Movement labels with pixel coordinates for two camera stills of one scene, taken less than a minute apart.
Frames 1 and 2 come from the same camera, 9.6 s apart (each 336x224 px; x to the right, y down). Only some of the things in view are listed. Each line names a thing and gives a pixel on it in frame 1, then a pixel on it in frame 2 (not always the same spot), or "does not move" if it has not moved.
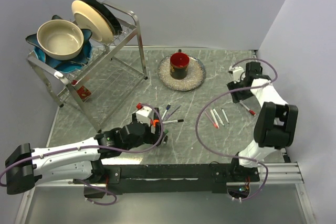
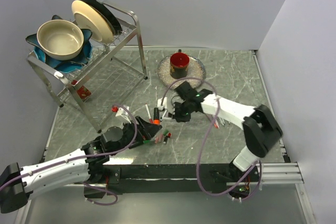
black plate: (114, 22) does not move
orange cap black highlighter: (156, 121) does not move
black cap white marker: (172, 121) -> (170, 115)
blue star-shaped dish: (65, 66) does not move
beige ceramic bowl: (61, 40) does not move
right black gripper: (240, 96) -> (178, 117)
